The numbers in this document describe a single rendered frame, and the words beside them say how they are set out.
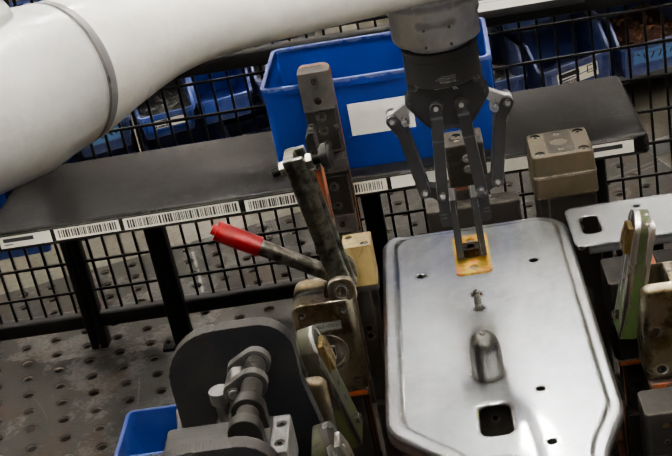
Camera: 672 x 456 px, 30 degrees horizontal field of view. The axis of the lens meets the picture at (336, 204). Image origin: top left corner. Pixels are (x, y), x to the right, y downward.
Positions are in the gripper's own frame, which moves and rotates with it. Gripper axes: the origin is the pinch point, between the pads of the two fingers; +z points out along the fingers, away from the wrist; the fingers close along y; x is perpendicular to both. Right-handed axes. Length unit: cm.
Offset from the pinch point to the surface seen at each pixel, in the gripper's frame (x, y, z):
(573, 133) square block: 29.3, 15.0, 4.7
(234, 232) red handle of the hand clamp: -0.7, -24.3, -3.3
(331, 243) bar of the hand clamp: -1.8, -14.3, -0.9
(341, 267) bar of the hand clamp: -1.8, -13.8, 2.1
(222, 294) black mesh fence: 55, -40, 34
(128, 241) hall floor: 239, -109, 110
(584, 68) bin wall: 189, 36, 57
